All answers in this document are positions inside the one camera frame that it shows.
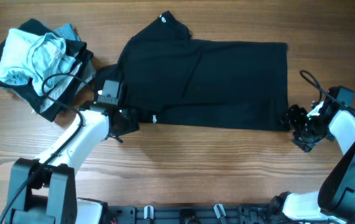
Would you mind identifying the dark teal t-shirt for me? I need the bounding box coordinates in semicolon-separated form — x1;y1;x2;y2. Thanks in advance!
95;11;288;131

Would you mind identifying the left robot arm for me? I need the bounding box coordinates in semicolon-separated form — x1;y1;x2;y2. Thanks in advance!
0;106;139;223

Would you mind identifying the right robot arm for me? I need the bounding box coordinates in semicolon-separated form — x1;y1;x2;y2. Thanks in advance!
266;101;355;223

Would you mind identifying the grey blue garment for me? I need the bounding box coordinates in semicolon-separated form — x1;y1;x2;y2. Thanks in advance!
54;23;81;41

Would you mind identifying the light blue garment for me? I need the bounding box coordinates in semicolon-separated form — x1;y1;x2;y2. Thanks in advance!
0;29;76;96

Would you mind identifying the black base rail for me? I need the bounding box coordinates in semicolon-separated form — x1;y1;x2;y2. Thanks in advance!
100;204;289;224

